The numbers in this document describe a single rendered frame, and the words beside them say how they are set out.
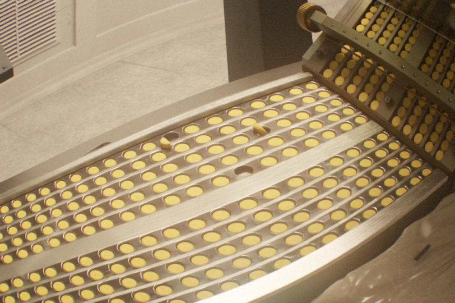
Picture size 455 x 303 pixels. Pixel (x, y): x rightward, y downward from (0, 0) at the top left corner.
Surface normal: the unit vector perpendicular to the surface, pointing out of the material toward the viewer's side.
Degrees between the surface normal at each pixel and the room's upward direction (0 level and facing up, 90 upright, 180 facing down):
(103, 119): 0
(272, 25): 90
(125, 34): 90
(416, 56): 38
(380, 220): 0
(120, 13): 90
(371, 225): 0
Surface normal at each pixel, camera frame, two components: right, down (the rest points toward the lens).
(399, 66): -0.56, -0.46
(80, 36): 0.55, 0.42
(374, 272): 0.03, -0.55
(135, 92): -0.06, -0.85
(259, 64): -0.82, 0.34
